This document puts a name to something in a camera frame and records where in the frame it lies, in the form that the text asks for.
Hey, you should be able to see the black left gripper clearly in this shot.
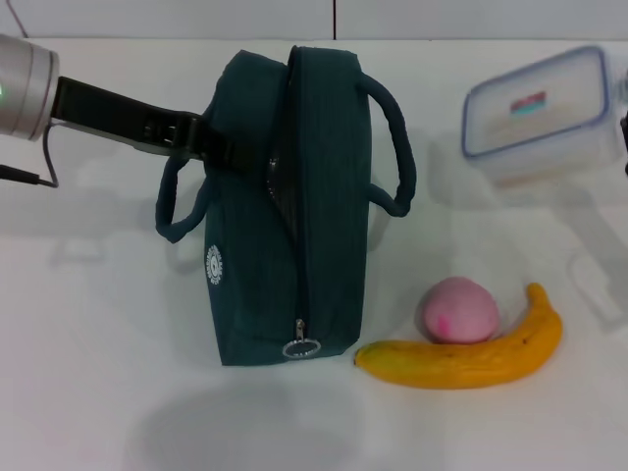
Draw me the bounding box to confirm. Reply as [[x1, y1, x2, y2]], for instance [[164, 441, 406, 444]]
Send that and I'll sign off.
[[48, 76, 269, 173]]

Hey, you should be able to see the clear plastic lunch box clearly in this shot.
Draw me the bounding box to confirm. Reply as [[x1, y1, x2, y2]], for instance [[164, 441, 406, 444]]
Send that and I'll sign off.
[[460, 45, 622, 190]]

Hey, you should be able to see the dark teal insulated lunch bag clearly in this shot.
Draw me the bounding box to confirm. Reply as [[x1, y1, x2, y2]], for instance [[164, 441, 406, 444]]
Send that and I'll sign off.
[[155, 44, 418, 367]]

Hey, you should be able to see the pink peach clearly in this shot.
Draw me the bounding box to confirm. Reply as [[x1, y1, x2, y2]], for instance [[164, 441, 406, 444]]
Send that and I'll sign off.
[[417, 276, 500, 344]]

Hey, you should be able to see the yellow banana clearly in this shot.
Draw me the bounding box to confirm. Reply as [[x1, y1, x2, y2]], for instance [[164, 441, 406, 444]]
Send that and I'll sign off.
[[353, 283, 564, 391]]

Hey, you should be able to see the left arm grey cable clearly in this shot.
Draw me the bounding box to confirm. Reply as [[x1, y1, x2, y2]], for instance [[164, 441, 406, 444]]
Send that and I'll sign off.
[[0, 123, 61, 190]]

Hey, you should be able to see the thin pink background cable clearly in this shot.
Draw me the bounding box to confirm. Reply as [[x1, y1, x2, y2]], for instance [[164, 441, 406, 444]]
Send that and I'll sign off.
[[9, 0, 28, 36]]

